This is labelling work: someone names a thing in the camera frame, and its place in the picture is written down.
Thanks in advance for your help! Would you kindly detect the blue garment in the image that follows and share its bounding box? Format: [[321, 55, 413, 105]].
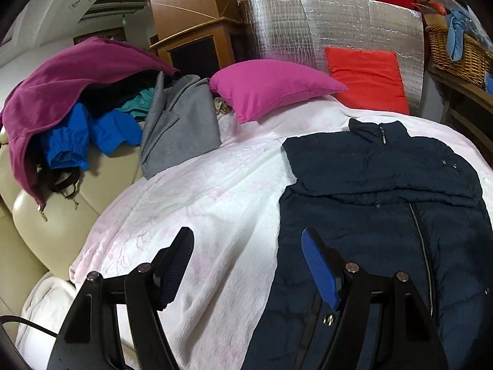
[[44, 102, 143, 172]]

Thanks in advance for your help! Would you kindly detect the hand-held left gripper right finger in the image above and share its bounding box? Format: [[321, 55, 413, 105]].
[[301, 227, 449, 370]]

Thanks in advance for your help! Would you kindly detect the wooden table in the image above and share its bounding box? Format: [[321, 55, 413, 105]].
[[426, 65, 493, 147]]

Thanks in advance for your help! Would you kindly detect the wooden cabinet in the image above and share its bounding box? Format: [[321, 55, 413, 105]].
[[148, 0, 232, 43]]

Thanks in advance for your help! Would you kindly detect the grey coat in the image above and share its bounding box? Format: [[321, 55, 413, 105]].
[[139, 73, 222, 180]]

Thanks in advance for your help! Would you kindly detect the black cable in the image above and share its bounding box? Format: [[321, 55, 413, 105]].
[[0, 315, 64, 338]]

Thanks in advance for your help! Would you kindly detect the large wicker basket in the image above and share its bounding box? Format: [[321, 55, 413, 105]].
[[426, 25, 493, 89]]

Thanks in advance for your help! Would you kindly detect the navy puffer jacket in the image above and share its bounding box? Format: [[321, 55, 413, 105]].
[[241, 119, 493, 370]]

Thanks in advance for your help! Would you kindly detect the light blue cloth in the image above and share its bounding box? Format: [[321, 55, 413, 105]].
[[446, 6, 482, 62]]

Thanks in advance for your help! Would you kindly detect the white fluffy throw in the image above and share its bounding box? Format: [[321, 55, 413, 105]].
[[15, 272, 83, 359]]

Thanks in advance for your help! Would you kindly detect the teal garment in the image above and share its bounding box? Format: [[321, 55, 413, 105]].
[[119, 88, 155, 120]]

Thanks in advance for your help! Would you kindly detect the cream leather sofa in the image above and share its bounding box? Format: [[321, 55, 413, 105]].
[[0, 123, 147, 355]]

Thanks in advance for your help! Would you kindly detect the black strap garment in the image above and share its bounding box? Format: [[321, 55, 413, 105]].
[[36, 164, 83, 201]]

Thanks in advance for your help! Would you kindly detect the red pillow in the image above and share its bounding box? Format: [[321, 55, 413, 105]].
[[324, 47, 411, 115]]

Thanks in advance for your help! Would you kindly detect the magenta garment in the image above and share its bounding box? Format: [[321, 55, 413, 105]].
[[0, 38, 181, 205]]

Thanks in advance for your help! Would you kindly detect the pink pillow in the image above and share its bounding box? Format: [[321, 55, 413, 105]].
[[209, 60, 349, 125]]

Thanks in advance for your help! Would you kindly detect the silver foil insulation panel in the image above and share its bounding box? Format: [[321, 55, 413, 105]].
[[241, 0, 425, 116]]

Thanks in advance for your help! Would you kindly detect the white pink blanket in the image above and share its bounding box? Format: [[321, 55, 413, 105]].
[[69, 96, 493, 370]]

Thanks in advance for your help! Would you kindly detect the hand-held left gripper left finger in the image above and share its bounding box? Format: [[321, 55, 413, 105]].
[[46, 227, 195, 370]]

